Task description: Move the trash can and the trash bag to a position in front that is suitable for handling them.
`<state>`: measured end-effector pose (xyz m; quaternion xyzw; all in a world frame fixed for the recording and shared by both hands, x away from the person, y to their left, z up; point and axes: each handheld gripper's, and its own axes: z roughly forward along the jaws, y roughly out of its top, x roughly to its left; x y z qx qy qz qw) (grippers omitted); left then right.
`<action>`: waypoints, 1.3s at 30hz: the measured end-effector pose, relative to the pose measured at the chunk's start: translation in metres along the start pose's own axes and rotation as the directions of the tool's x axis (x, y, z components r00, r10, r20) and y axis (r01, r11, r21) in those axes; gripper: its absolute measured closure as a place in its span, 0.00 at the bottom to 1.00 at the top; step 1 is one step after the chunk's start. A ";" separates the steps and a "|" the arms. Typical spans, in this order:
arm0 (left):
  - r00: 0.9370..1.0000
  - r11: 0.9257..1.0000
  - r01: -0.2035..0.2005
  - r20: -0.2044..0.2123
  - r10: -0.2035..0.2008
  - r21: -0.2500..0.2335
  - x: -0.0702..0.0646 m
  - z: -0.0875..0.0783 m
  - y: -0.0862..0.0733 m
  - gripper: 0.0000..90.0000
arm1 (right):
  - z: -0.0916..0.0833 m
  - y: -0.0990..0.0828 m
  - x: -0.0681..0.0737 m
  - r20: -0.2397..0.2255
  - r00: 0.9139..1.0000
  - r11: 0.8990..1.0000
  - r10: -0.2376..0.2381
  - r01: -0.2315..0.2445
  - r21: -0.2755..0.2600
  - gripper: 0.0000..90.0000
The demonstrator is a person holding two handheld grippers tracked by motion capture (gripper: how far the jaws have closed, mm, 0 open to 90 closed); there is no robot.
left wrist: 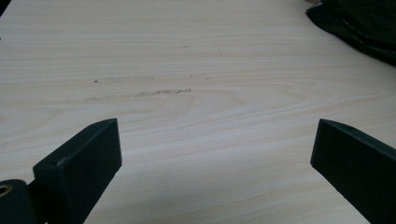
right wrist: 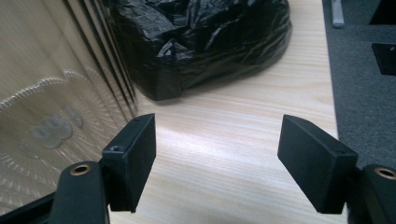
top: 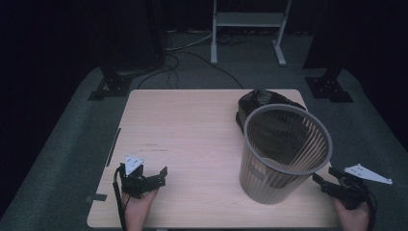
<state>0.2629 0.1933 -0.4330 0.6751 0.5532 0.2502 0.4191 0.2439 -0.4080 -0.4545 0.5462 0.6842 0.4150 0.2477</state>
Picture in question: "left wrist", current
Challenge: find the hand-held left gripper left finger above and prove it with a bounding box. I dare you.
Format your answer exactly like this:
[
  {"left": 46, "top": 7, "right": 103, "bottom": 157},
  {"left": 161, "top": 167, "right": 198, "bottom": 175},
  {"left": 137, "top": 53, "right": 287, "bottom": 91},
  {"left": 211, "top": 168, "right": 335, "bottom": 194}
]
[{"left": 27, "top": 118, "right": 123, "bottom": 224}]

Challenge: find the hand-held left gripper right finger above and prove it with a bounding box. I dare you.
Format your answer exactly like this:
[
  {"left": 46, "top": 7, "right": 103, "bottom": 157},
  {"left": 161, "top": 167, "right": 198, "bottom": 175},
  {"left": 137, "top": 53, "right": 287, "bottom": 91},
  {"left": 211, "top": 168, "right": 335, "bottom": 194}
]
[{"left": 309, "top": 118, "right": 396, "bottom": 224}]

